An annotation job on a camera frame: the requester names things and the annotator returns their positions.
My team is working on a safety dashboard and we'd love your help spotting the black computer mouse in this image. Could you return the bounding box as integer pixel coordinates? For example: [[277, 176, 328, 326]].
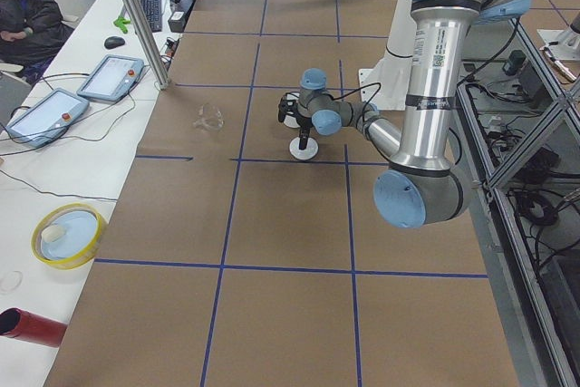
[[103, 36, 126, 50]]

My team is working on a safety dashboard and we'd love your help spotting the red cardboard tube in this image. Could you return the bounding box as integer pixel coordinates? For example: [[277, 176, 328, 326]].
[[1, 307, 67, 348]]

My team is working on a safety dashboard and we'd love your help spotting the black keyboard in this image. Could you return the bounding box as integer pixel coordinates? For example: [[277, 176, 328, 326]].
[[139, 0, 163, 33]]

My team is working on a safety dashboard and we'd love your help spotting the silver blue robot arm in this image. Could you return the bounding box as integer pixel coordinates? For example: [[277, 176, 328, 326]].
[[278, 0, 532, 228]]

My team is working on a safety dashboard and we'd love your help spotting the far teach pendant tablet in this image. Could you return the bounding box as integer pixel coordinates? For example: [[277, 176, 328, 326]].
[[76, 54, 145, 102]]

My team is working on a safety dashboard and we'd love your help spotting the clear round lid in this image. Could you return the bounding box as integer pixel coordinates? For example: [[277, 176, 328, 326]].
[[0, 270, 24, 295]]

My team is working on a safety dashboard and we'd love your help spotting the white mug lid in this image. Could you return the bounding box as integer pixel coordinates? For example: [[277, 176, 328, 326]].
[[289, 137, 319, 161]]

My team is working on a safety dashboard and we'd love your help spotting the white pedestal column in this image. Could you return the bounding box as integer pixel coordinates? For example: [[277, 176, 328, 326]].
[[359, 0, 417, 111]]

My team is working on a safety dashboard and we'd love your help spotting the near teach pendant tablet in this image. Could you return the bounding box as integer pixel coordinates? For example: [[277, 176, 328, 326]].
[[6, 88, 89, 148]]

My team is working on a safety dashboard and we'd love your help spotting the clear plastic funnel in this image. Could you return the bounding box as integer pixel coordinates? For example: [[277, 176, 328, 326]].
[[193, 103, 225, 131]]

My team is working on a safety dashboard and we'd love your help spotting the aluminium frame post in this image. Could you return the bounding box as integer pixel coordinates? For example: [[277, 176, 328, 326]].
[[122, 0, 169, 90]]

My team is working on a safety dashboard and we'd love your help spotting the green plastic toy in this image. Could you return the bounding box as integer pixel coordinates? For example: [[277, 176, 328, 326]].
[[113, 15, 131, 34]]

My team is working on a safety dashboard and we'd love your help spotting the yellow tape roll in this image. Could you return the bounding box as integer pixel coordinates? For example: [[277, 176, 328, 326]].
[[31, 203, 108, 270]]

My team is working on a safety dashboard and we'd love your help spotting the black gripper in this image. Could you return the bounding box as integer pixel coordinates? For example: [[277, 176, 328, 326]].
[[295, 111, 313, 150]]

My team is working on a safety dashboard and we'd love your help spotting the seated person in black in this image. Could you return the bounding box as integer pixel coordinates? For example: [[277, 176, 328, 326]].
[[1, 0, 73, 85]]

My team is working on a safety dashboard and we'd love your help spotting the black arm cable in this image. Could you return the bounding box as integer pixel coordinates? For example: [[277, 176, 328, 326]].
[[328, 82, 382, 111]]

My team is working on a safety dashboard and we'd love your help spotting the teach pendant tablet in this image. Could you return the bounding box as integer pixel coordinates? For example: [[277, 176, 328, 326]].
[[76, 54, 145, 102], [6, 88, 89, 148]]

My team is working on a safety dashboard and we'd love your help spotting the black power adapter box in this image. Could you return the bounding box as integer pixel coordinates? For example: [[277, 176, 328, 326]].
[[168, 11, 187, 34]]

